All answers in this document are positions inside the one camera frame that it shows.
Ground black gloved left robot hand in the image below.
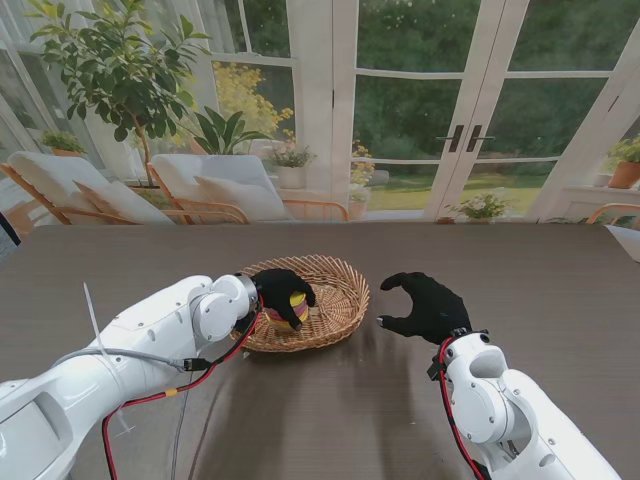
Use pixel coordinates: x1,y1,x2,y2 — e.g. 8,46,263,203
249,268,318,332

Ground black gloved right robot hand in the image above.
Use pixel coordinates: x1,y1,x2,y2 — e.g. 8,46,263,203
378,272,474,347

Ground magenta culture dish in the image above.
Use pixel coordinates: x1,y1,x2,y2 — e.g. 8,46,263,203
263,303,309,325

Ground oval wicker basket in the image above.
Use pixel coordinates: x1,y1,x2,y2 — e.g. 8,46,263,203
229,254,371,354

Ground white chair pillow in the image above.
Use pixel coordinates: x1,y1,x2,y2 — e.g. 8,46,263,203
193,174,294,222
73,178,174,225

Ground white flowering low plant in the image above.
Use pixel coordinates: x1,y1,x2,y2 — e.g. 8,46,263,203
444,193,511,225

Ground yellow flowers in pale pot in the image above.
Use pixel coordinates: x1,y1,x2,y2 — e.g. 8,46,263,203
349,142,376,221

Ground flowering plant in white pot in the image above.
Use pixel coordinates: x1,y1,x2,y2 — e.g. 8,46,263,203
267,143,319,190

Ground white cushioned lounge chair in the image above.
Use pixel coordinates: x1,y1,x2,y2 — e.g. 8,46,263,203
148,153,351,225
0,151,174,226

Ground broad-leaf green plant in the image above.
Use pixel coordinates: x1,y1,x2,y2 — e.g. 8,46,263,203
192,107,274,156

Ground white zip tie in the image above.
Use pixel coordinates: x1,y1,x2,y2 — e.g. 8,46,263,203
82,282,137,437

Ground white sheet at table corner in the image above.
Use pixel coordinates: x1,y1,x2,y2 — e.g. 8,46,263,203
604,224,640,264

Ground large terracotta potted plant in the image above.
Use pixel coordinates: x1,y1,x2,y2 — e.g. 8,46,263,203
607,137,640,190

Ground small plant in terracotta pot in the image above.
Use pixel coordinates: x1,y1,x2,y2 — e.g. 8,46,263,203
39,129,87,158

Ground tall leafy potted tree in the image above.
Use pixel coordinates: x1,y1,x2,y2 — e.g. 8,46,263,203
27,0,214,189

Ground dark panel at table edge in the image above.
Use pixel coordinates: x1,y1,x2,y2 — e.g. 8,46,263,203
0,209,24,249

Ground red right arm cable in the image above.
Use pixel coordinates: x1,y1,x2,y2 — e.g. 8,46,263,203
436,338,489,480

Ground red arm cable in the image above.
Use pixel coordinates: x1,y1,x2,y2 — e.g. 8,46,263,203
101,294,265,480
436,338,489,480

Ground red left arm cable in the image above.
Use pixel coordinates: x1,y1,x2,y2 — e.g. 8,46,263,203
101,294,265,480

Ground grey left arm cable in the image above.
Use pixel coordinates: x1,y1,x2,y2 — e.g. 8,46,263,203
49,348,211,372

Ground dark door handle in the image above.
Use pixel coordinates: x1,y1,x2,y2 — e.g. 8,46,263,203
467,124,496,153
435,124,465,154

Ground orange chair frame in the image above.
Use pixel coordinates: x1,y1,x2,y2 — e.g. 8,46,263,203
584,203,640,226

